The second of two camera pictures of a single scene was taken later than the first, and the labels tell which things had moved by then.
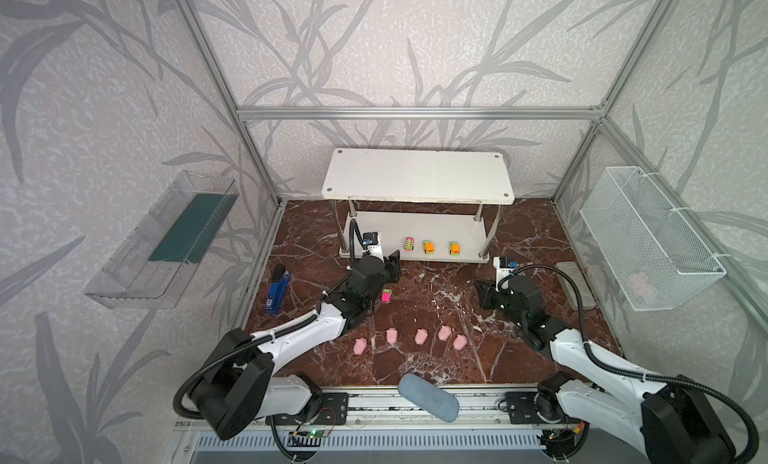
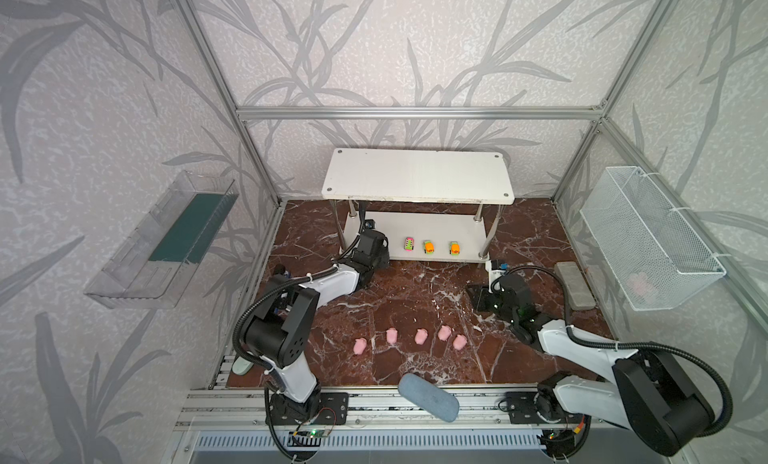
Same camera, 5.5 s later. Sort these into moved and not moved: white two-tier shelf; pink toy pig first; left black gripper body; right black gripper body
Moved: left black gripper body
Not moved: pink toy pig first; white two-tier shelf; right black gripper body
